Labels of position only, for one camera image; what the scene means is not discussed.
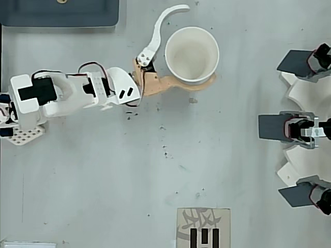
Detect cardboard card with black bars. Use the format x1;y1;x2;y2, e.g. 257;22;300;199
176;207;232;248

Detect white paper cup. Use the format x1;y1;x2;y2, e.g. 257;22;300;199
164;26;220;82

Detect dispenser unit with grey flap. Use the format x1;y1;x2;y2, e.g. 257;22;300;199
258;111;331;150
278;175;331;216
276;43;331;83

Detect dark grey plastic tray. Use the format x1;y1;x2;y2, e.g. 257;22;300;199
0;0;121;34

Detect red black servo cable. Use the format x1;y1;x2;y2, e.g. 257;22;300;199
77;61;116;98

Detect tan gripper with servo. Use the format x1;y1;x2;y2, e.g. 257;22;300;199
131;4;218;98

